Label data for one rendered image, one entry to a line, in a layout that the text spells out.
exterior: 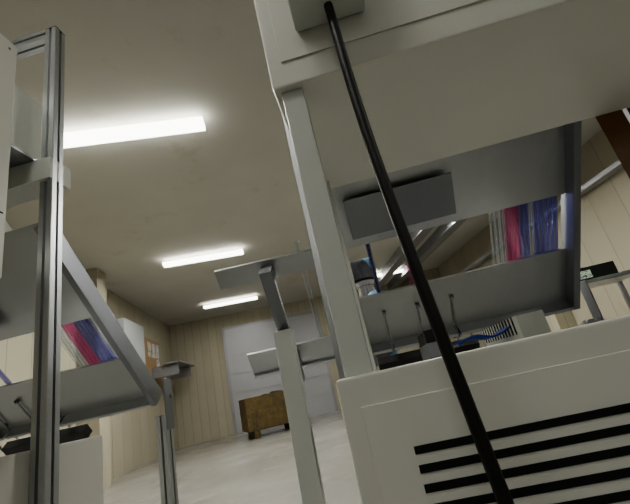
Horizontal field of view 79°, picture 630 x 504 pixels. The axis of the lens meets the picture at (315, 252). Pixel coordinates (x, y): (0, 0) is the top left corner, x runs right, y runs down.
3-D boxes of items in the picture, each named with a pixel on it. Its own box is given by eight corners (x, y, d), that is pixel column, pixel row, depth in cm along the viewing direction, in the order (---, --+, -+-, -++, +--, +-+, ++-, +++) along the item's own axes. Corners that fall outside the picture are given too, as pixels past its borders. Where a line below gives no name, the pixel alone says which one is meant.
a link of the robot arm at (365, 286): (369, 369, 187) (343, 266, 207) (399, 362, 187) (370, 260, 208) (371, 366, 176) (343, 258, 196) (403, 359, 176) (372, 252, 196)
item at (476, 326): (370, 356, 128) (367, 343, 134) (573, 310, 121) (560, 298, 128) (369, 353, 127) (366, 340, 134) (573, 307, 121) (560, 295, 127)
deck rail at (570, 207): (573, 310, 121) (562, 300, 127) (580, 308, 121) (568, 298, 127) (573, 70, 93) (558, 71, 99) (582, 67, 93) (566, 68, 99)
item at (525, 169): (342, 255, 113) (341, 248, 117) (573, 196, 106) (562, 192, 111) (312, 144, 100) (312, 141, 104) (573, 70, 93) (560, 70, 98)
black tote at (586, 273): (544, 291, 301) (538, 278, 305) (535, 295, 317) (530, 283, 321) (619, 274, 296) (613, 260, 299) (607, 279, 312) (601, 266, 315)
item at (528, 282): (368, 348, 129) (366, 342, 132) (568, 302, 123) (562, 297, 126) (355, 302, 122) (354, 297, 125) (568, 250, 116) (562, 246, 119)
